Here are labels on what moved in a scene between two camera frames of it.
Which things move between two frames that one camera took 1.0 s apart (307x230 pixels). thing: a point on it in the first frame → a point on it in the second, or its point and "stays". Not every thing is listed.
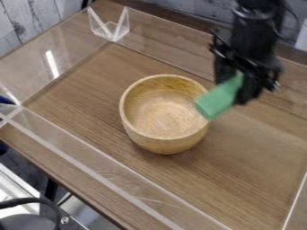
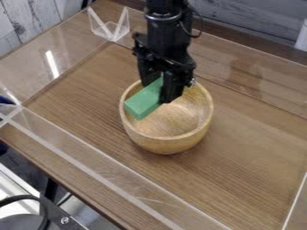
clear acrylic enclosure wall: (100, 123) stays
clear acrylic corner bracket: (109, 30) stays
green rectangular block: (220, 96) → (147, 99)
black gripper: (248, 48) → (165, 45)
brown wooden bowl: (159, 114) stays
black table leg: (50, 190) stays
